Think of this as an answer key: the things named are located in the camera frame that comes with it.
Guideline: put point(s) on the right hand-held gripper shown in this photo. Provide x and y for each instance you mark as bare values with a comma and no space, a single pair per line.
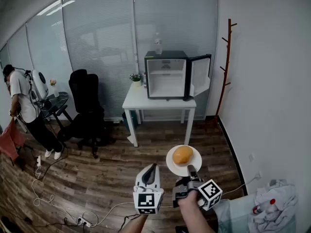
210,192

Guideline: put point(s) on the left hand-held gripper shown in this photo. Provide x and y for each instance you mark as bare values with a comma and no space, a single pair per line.
146,200

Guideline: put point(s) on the white round plate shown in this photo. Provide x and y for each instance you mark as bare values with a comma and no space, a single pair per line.
196,162

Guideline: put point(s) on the orange-yellow food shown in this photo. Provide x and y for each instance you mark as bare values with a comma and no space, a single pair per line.
182,155

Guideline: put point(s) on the black mini fridge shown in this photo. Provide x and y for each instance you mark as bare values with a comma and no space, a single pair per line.
167,81

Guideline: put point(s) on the person's left forearm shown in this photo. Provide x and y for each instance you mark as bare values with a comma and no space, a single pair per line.
136,224

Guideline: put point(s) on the person's right forearm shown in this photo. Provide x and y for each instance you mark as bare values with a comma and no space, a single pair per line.
194,220

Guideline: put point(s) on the person's right hand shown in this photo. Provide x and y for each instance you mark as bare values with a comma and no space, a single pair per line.
190,200

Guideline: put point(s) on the pale green bedding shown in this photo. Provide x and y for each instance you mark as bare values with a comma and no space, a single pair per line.
233,215

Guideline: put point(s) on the dark waste bin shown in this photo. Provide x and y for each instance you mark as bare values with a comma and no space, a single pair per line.
127,120

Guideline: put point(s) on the white power strip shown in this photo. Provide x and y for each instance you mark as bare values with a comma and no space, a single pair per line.
84,221
38,161

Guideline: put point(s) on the red-capped bottle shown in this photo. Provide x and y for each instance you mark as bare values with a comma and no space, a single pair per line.
263,206

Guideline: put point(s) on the white rectangular table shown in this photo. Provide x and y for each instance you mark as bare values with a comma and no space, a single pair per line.
138,99

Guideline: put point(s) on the crumpled white cloth pile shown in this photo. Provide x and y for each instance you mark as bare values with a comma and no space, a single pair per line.
277,205

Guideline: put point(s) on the small potted flower plant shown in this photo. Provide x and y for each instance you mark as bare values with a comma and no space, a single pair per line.
136,79

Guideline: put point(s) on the black office chair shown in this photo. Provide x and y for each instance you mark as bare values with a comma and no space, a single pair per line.
85,98

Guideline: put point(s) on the brown wooden coat rack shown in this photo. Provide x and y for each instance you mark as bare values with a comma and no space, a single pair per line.
224,69

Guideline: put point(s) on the black marble round table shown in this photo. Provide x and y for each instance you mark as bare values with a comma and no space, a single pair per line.
57,101

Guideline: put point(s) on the white vase with pink flower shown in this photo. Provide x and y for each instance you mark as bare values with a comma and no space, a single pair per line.
55,90

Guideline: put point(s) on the clear plastic water bottle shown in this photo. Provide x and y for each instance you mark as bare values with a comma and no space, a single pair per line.
158,46

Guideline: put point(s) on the red cloth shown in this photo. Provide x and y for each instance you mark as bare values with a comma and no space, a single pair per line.
11,139

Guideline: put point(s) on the white wall socket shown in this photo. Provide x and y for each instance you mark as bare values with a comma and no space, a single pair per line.
258,175

